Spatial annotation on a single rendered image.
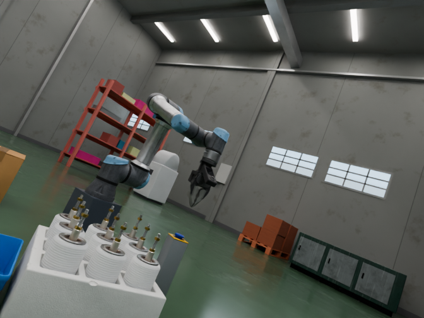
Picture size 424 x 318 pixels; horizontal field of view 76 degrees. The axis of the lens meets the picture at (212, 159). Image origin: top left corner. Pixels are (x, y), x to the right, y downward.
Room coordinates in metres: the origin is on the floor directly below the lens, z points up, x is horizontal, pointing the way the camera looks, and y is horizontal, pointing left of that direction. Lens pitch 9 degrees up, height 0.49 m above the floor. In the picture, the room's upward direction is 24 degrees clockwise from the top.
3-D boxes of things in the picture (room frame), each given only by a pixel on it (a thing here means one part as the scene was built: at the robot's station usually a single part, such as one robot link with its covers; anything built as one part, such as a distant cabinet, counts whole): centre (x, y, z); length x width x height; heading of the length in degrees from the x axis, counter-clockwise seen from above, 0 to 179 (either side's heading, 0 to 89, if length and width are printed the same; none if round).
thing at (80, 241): (0.81, 0.27, 0.25); 0.08 x 0.08 x 0.01
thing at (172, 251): (1.17, 0.00, 0.16); 0.07 x 0.07 x 0.31; 28
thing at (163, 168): (6.92, 1.06, 0.66); 0.67 x 0.62 x 1.31; 146
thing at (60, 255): (0.81, 0.27, 0.16); 0.10 x 0.10 x 0.18
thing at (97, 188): (1.46, 0.46, 0.35); 0.15 x 0.15 x 0.10
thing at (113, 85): (7.48, 2.44, 1.18); 2.52 x 0.67 x 2.36; 141
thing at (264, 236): (6.87, -2.08, 0.41); 1.34 x 0.96 x 0.83; 145
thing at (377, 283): (5.68, -3.44, 0.36); 1.83 x 1.71 x 0.72; 55
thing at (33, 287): (0.97, 0.22, 0.09); 0.39 x 0.39 x 0.18; 28
